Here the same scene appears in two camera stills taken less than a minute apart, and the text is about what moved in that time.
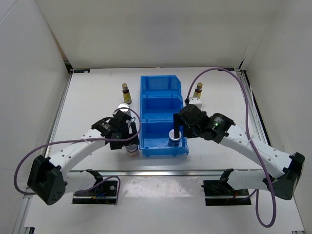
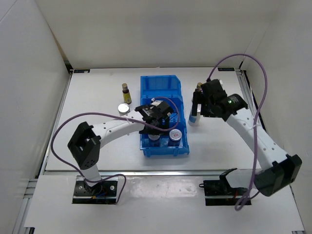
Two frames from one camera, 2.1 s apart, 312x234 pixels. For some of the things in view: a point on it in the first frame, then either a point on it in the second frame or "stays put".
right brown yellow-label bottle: [197, 93] stays put
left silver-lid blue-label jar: [125, 110] stays put
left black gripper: [116, 145] to [150, 132]
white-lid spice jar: [131, 149] to [153, 137]
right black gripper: [177, 122] to [198, 96]
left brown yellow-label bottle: [126, 96] stays put
